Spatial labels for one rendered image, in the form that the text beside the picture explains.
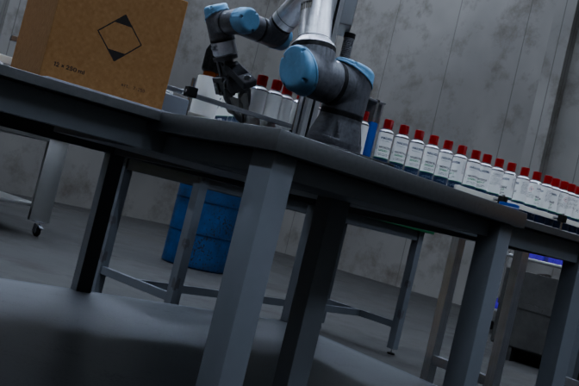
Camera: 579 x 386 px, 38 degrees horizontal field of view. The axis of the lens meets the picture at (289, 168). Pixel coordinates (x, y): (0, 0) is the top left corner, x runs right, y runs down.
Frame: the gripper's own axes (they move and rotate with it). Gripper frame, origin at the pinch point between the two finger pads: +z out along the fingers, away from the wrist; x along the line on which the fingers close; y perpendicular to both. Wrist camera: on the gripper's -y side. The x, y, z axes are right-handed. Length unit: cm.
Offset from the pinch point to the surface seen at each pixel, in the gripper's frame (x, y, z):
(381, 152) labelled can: -50, -1, 25
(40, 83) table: 77, -65, -31
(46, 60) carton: 68, -40, -33
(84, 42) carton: 58, -40, -35
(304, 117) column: -11.6, -16.3, 1.8
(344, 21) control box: -32.3, -16.4, -22.7
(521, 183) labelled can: -116, -1, 58
